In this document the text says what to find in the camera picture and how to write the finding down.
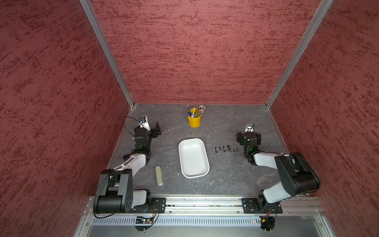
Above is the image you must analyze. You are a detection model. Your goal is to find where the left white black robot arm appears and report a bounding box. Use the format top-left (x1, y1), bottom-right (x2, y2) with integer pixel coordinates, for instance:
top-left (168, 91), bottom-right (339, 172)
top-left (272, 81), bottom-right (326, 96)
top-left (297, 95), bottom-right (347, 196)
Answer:
top-left (93, 120), bottom-right (161, 216)

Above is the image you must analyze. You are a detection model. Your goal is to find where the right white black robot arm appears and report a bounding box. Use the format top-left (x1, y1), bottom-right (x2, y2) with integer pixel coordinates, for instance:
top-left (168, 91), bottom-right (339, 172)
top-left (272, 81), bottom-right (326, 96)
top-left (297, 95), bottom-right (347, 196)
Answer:
top-left (236, 131), bottom-right (321, 212)

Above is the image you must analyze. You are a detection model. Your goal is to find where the white oval storage tray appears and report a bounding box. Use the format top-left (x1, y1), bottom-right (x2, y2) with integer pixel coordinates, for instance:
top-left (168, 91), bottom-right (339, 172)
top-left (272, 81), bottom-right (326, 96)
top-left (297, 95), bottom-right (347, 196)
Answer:
top-left (178, 138), bottom-right (210, 179)

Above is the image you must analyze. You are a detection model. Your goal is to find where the yellow pencil cup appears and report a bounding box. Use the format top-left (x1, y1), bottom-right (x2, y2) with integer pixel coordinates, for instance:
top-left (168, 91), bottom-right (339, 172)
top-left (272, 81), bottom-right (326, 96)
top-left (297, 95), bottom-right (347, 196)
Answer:
top-left (187, 116), bottom-right (201, 128)

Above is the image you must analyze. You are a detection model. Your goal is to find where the beige oblong case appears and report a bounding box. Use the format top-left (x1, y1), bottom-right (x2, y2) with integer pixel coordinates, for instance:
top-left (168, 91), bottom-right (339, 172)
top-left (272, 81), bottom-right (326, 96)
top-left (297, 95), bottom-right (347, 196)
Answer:
top-left (155, 166), bottom-right (163, 186)

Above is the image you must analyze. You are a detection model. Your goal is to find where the coloured pencils bundle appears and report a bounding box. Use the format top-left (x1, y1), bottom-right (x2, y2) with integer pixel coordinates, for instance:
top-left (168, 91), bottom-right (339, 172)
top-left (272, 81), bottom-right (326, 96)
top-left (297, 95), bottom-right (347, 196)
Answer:
top-left (187, 105), bottom-right (206, 118)

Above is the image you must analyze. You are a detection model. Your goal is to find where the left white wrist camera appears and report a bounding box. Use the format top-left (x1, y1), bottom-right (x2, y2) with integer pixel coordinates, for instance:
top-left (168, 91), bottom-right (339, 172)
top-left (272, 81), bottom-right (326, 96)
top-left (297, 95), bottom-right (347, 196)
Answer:
top-left (138, 116), bottom-right (151, 131)

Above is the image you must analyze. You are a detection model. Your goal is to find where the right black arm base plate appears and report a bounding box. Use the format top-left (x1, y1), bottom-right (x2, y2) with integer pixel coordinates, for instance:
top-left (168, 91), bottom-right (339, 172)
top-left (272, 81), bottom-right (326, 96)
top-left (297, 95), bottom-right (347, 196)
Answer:
top-left (241, 197), bottom-right (283, 215)

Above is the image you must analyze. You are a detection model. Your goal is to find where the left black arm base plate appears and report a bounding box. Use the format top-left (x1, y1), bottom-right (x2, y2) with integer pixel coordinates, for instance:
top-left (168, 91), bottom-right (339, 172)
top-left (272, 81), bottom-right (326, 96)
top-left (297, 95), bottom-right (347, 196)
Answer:
top-left (128, 197), bottom-right (166, 214)

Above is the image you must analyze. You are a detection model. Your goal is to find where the aluminium front rail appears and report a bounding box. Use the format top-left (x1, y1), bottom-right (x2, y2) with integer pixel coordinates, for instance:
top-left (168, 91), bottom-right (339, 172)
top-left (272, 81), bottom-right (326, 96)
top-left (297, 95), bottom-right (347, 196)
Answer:
top-left (84, 195), bottom-right (326, 216)

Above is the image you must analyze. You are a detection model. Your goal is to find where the left controller board with wires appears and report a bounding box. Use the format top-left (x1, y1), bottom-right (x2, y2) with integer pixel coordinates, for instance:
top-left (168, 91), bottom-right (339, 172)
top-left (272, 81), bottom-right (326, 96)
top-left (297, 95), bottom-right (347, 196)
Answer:
top-left (134, 216), bottom-right (159, 232)

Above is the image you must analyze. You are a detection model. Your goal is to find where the left aluminium corner post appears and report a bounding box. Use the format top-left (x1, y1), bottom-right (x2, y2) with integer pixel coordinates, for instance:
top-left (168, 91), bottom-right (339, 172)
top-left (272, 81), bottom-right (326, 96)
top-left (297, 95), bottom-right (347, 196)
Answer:
top-left (80, 0), bottom-right (135, 110)

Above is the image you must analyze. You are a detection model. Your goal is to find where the aluminium corner post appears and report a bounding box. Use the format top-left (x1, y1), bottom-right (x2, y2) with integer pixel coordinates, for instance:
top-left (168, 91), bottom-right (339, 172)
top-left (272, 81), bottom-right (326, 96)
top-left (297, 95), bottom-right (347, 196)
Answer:
top-left (266, 0), bottom-right (334, 110)
top-left (80, 0), bottom-right (135, 110)

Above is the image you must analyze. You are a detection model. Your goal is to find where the right aluminium corner post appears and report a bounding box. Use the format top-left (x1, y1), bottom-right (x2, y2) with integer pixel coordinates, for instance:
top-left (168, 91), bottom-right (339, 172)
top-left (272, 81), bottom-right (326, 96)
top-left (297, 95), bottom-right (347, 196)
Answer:
top-left (266, 0), bottom-right (334, 110)

